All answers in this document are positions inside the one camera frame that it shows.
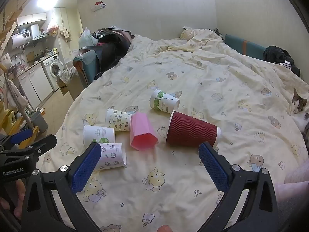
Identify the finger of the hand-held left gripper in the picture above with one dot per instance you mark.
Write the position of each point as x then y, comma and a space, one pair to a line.
44, 142
22, 135

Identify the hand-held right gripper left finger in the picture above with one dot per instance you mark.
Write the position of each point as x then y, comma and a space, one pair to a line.
85, 168

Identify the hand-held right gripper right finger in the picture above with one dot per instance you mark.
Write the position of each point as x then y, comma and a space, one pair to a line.
214, 168

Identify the white cup with pink cartoons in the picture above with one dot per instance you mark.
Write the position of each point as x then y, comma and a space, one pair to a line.
112, 156

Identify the white cup with green leaf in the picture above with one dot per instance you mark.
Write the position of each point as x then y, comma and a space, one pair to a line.
99, 133

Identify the dark red ribbed paper cup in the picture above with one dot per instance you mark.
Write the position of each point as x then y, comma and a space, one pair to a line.
190, 130

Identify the white cup with yellow cartoons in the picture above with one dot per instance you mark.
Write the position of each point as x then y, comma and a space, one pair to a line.
118, 119

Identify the pink plastic cup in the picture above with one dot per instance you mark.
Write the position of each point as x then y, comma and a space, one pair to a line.
142, 135

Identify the white cup with green print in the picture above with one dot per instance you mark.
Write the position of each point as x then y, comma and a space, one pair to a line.
163, 101

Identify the person's left hand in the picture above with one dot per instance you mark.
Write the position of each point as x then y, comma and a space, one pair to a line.
19, 195

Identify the yellow wooden stool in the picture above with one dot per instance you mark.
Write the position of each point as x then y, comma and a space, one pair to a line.
10, 120

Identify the grey trash bin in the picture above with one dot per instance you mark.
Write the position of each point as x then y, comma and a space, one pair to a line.
39, 123

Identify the hanging pale garment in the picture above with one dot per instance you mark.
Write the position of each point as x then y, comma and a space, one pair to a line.
14, 96

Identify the white base cabinet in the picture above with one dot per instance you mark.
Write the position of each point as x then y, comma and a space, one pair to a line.
33, 84

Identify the cardboard box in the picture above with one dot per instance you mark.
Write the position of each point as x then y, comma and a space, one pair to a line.
62, 87

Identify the crumpled light cloth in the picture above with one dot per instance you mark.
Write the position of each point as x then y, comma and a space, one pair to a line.
68, 73

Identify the white washing machine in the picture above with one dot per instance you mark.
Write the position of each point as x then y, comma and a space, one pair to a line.
55, 70

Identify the person's pink-clad leg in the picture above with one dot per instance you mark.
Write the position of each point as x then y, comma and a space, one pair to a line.
295, 181

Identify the teal armchair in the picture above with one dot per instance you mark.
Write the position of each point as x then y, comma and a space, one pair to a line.
89, 62

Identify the cream printed blanket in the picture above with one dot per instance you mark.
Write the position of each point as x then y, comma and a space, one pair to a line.
193, 77

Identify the range hood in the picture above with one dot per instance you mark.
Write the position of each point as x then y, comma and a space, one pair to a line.
40, 37

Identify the white water heater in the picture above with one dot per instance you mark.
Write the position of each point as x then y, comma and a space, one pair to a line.
26, 33

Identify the wooden staircase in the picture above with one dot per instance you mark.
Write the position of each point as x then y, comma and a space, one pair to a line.
7, 32

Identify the tabby and white cat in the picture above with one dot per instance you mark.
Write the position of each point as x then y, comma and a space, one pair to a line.
298, 102

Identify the hanging beige cloth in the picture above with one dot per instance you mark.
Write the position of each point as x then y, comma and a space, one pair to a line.
65, 34

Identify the white plastic bag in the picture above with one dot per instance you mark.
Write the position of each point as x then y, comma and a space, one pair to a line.
85, 38

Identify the hanging plastic bag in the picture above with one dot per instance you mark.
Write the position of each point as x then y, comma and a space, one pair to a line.
52, 26

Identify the dark clothes pile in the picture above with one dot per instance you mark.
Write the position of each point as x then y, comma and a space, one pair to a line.
111, 50

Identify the striped cloth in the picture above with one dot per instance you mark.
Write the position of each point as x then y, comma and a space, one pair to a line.
286, 65

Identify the teal headboard cushion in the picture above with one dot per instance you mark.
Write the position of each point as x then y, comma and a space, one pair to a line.
235, 43

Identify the black clothing heap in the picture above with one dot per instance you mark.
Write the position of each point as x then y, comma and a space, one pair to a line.
277, 54

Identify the white wall cabinet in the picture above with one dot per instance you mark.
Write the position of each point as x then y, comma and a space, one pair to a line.
31, 18

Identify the wall hook with red item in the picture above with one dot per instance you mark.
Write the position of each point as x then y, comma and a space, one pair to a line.
97, 6

